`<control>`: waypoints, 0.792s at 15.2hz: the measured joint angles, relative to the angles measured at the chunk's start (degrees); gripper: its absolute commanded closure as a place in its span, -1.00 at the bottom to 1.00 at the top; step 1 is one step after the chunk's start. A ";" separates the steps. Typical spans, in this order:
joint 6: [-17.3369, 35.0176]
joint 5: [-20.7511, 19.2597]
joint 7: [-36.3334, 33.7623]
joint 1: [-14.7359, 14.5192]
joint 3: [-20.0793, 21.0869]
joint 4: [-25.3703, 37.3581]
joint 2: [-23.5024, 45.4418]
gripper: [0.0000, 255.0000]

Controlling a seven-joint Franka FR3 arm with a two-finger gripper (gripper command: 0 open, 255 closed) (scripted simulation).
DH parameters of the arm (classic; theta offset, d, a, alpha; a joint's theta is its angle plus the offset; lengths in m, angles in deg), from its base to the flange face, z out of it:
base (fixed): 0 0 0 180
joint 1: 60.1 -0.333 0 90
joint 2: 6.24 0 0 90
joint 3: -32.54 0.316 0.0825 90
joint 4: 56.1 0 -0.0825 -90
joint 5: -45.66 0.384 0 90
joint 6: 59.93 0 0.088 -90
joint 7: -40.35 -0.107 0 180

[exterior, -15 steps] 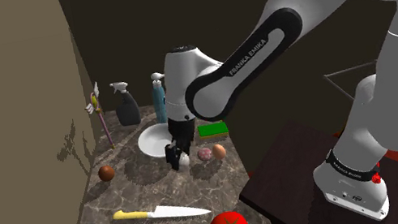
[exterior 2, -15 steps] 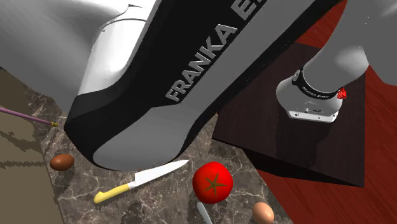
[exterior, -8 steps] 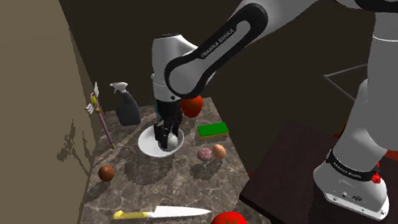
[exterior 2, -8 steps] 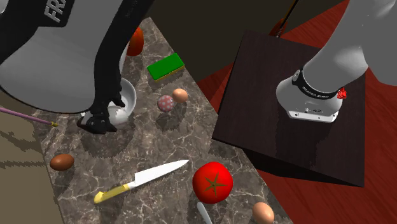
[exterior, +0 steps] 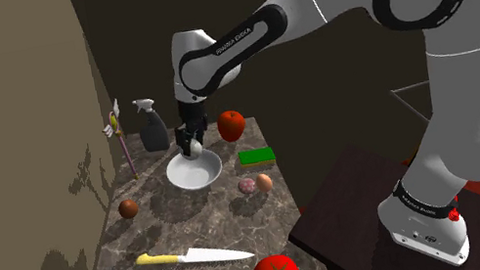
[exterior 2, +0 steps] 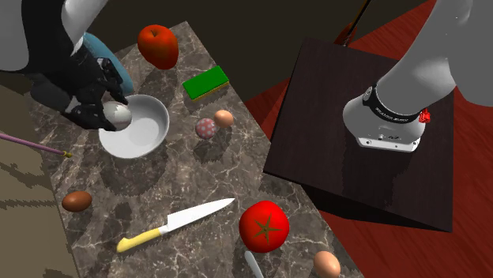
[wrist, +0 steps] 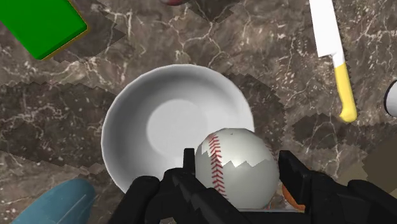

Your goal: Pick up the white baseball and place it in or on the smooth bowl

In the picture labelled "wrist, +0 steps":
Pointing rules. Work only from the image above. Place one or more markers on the green box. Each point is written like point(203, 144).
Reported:
point(40, 24)

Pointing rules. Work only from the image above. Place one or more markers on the dark red round object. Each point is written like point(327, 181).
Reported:
point(175, 2)

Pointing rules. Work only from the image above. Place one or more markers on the blue rounded object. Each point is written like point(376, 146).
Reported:
point(59, 204)

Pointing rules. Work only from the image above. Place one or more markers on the white baseball with red stitching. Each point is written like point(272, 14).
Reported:
point(245, 173)

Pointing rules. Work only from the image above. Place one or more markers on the white bowl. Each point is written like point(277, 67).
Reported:
point(161, 124)

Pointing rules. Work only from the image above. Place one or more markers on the white cylinder with dark rim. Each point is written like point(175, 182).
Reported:
point(392, 99)

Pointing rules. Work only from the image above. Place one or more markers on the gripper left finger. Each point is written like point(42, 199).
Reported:
point(186, 192)

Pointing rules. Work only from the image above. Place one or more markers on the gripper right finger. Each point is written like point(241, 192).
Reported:
point(325, 198)

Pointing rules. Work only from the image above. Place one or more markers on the orange object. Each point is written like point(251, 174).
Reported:
point(291, 200)

